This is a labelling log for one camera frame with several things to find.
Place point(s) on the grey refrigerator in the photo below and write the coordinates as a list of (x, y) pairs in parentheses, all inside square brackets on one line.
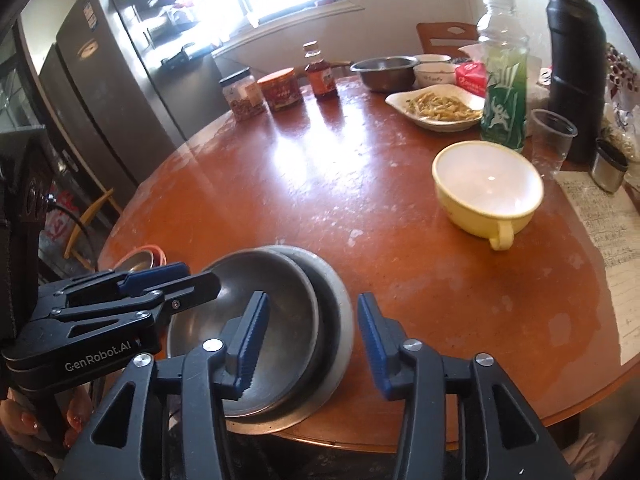
[(110, 90)]

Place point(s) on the pink bear-shaped plate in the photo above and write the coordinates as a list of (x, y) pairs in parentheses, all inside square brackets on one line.
[(158, 255)]

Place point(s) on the plain white ceramic bowl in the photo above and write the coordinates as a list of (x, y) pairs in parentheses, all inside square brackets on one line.
[(432, 58)]

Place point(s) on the clear plastic cup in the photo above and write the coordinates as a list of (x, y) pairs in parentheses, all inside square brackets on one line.
[(550, 145)]

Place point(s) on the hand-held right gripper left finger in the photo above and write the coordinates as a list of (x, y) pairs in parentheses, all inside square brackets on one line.
[(252, 340)]

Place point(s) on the wooden chair with cutout back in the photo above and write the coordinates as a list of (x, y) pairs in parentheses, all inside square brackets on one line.
[(447, 37)]

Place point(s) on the green plastic bottle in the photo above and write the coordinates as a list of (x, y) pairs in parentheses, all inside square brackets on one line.
[(502, 100)]

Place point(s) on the red packet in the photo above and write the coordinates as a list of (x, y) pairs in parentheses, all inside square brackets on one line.
[(470, 80)]

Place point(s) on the shallow steel bowl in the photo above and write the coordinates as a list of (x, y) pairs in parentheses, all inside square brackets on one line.
[(285, 310), (337, 320)]

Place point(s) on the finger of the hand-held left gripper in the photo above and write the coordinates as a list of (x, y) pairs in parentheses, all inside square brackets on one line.
[(195, 287), (155, 275)]

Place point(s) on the white plastic bag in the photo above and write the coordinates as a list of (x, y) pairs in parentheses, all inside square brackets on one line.
[(539, 77)]

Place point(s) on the jar with red lid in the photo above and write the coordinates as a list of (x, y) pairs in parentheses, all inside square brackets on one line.
[(281, 91)]

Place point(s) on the white dish with food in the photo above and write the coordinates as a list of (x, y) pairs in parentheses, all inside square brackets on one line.
[(435, 110)]

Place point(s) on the clear bag of snacks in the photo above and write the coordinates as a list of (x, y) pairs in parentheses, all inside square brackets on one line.
[(625, 100)]

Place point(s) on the white printed ceramic bowl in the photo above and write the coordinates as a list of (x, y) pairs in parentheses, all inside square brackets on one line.
[(435, 77)]

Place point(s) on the black thermos flask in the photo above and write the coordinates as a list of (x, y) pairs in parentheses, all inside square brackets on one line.
[(575, 70)]

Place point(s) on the wooden chair with brown seat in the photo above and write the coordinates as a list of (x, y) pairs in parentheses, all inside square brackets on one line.
[(90, 220)]

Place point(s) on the clear jar with black lid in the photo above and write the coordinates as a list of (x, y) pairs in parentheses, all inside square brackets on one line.
[(242, 97)]

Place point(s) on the deep steel bowl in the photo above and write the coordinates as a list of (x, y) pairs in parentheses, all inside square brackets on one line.
[(385, 77)]

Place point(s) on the brown sauce bottle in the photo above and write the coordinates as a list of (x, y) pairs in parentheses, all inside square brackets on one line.
[(321, 80)]

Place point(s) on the small steel cup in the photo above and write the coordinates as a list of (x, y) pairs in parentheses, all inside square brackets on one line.
[(607, 167)]

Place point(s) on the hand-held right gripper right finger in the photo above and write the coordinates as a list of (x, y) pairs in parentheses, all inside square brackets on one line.
[(372, 345)]

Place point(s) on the printed paper sheet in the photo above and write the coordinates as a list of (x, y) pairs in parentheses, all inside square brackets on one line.
[(612, 240)]

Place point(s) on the person's left hand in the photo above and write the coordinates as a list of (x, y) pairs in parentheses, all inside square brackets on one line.
[(20, 417)]

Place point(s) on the small steel bowl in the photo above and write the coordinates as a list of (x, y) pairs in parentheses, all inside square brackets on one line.
[(131, 261)]

